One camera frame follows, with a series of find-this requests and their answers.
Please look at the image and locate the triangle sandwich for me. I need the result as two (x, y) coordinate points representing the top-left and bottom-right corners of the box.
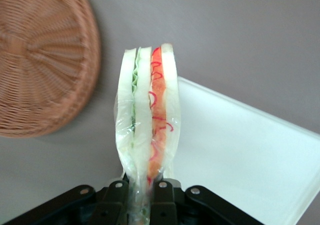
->
(112, 42), (181, 225)

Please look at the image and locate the beige plastic serving tray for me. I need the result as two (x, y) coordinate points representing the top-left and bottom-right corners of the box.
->
(163, 76), (320, 225)

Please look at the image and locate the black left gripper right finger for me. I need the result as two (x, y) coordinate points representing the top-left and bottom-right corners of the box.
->
(151, 177), (265, 225)

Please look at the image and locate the round brown wicker basket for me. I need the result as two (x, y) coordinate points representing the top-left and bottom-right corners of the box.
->
(0, 0), (102, 139)

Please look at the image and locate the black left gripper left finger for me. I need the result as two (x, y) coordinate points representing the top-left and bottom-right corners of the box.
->
(1, 179), (131, 225)

